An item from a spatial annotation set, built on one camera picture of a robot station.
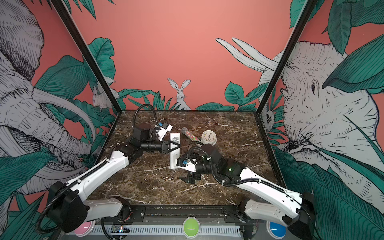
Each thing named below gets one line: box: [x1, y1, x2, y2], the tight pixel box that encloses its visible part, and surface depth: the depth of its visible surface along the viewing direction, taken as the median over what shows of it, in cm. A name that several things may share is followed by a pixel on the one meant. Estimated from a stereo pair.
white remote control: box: [167, 132, 183, 170], surface depth 73 cm
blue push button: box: [266, 220, 287, 240], surface depth 70 cm
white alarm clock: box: [200, 129, 217, 146], surface depth 103 cm
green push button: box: [182, 216, 201, 239], surface depth 71 cm
